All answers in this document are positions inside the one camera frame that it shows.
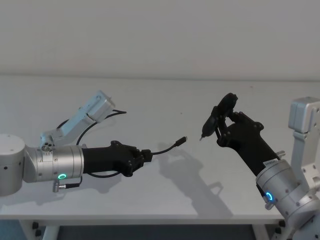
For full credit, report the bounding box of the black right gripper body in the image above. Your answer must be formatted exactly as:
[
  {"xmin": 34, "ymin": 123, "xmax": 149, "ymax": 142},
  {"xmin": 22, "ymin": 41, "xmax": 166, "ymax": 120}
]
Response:
[{"xmin": 216, "ymin": 111, "xmax": 282, "ymax": 177}]

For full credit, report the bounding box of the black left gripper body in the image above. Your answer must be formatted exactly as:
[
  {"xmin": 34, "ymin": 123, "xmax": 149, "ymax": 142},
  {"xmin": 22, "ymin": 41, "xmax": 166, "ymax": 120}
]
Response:
[{"xmin": 81, "ymin": 140, "xmax": 140, "ymax": 178}]

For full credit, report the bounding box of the black handheld tool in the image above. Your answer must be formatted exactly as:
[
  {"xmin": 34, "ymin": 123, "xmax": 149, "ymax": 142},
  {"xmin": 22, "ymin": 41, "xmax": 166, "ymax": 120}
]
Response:
[{"xmin": 199, "ymin": 92, "xmax": 239, "ymax": 143}]

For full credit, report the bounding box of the black cable with small plug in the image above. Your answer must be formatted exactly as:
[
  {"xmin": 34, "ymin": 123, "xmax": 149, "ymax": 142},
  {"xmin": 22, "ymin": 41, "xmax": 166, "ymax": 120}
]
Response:
[{"xmin": 149, "ymin": 135, "xmax": 189, "ymax": 157}]

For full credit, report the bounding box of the white table frame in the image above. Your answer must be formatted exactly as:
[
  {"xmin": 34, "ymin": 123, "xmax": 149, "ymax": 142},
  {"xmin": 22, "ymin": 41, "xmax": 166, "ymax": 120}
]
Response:
[{"xmin": 0, "ymin": 218, "xmax": 287, "ymax": 240}]

